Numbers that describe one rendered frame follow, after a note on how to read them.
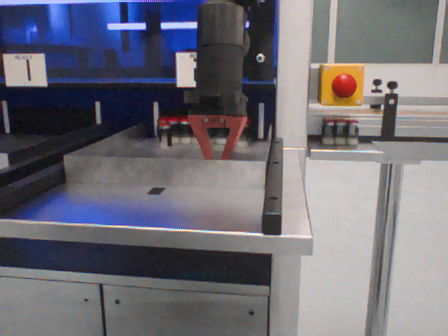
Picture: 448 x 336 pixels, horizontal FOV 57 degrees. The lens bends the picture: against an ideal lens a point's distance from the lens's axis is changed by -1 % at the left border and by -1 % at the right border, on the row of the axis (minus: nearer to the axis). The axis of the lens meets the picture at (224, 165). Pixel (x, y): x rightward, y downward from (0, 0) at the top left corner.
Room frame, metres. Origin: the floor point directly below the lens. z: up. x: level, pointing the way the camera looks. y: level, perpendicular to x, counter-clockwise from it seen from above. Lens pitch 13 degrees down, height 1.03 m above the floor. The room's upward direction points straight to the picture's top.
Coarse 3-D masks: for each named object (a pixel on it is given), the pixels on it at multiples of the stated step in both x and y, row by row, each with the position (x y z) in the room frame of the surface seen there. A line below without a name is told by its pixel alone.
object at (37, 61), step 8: (8, 56) 0.81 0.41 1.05; (16, 56) 0.81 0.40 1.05; (24, 56) 0.81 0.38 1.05; (32, 56) 0.81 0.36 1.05; (40, 56) 0.81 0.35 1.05; (8, 64) 0.81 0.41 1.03; (16, 64) 0.81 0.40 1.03; (24, 64) 0.81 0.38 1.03; (32, 64) 0.81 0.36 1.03; (40, 64) 0.81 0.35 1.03; (8, 72) 0.82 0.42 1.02; (16, 72) 0.81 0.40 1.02; (24, 72) 0.81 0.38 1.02; (32, 72) 0.81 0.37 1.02; (40, 72) 0.81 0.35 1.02; (8, 80) 0.82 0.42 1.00; (16, 80) 0.81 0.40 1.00; (24, 80) 0.81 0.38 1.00; (32, 80) 0.81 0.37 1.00; (40, 80) 0.81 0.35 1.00
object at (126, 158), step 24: (96, 144) 0.61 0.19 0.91; (120, 144) 0.71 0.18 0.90; (144, 144) 0.78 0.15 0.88; (192, 144) 0.78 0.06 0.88; (264, 144) 0.78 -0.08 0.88; (72, 168) 0.52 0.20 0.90; (96, 168) 0.52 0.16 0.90; (120, 168) 0.51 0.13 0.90; (144, 168) 0.51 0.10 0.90; (168, 168) 0.51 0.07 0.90; (192, 168) 0.50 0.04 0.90; (216, 168) 0.50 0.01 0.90; (240, 168) 0.49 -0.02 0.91; (264, 168) 0.49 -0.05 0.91
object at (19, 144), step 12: (108, 120) 0.87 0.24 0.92; (0, 132) 0.91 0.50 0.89; (72, 132) 0.72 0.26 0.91; (84, 132) 0.76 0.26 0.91; (96, 132) 0.81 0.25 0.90; (108, 132) 0.86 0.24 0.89; (0, 144) 0.78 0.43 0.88; (12, 144) 0.78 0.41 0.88; (24, 144) 0.78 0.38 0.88; (36, 144) 0.60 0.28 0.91; (48, 144) 0.64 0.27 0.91; (60, 144) 0.67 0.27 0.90; (0, 156) 0.54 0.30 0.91; (12, 156) 0.55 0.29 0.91; (24, 156) 0.57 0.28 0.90; (0, 168) 0.54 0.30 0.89
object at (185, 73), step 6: (180, 54) 0.77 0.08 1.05; (186, 54) 0.77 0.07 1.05; (192, 54) 0.77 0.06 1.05; (180, 60) 0.77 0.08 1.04; (186, 60) 0.77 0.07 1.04; (192, 60) 0.77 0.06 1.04; (180, 66) 0.77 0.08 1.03; (186, 66) 0.77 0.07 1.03; (192, 66) 0.77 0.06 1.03; (180, 72) 0.77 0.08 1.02; (186, 72) 0.77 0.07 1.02; (192, 72) 0.77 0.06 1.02; (180, 78) 0.77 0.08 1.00; (186, 78) 0.77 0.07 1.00; (192, 78) 0.77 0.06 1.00; (180, 84) 0.77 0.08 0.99; (186, 84) 0.77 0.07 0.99; (192, 84) 0.77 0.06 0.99
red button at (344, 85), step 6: (336, 78) 0.70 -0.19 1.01; (342, 78) 0.70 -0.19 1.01; (348, 78) 0.70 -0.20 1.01; (354, 78) 0.70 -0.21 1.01; (336, 84) 0.70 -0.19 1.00; (342, 84) 0.70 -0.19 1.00; (348, 84) 0.70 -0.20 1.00; (354, 84) 0.70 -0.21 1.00; (336, 90) 0.70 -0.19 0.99; (342, 90) 0.70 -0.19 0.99; (348, 90) 0.70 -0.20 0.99; (354, 90) 0.70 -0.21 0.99; (342, 96) 0.70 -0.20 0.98; (348, 96) 0.70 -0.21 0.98
